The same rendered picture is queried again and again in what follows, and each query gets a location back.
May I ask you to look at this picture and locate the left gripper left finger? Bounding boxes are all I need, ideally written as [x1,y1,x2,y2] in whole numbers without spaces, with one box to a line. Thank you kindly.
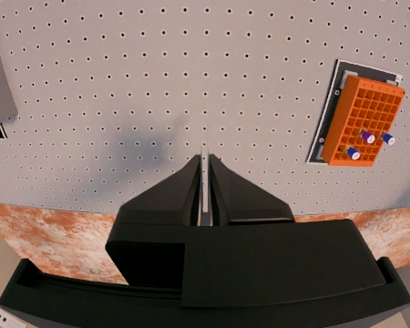
[113,154,200,226]

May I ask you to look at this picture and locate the orange grid tube rack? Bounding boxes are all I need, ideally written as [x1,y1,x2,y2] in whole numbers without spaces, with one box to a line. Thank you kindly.
[322,75,406,167]

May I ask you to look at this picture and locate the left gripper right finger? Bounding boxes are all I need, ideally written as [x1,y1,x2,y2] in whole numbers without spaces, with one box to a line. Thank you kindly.
[210,154,296,226]

